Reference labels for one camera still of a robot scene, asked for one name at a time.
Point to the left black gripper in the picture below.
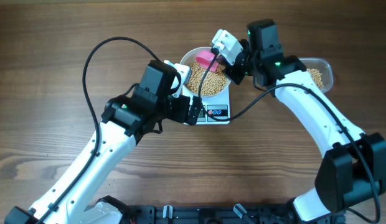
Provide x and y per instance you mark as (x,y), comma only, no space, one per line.
(181,116)

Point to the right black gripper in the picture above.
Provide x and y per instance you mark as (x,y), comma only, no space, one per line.
(230,70)

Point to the pink plastic scoop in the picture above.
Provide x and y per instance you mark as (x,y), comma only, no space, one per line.
(204,58)

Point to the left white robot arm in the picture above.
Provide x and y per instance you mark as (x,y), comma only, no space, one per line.
(125,120)

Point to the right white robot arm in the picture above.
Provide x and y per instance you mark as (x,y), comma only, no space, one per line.
(353,167)

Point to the dried soybeans in bowl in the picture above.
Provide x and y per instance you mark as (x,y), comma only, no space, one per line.
(213,83)

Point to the white digital kitchen scale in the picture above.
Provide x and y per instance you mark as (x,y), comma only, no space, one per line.
(218,106)

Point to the white bowl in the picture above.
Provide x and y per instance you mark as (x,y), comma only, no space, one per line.
(189,58)

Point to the dried soybeans in container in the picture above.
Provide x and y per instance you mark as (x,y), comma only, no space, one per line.
(316,75)

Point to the clear plastic container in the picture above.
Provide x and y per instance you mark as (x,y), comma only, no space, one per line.
(324,67)

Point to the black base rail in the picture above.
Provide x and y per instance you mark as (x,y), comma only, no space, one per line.
(260,214)

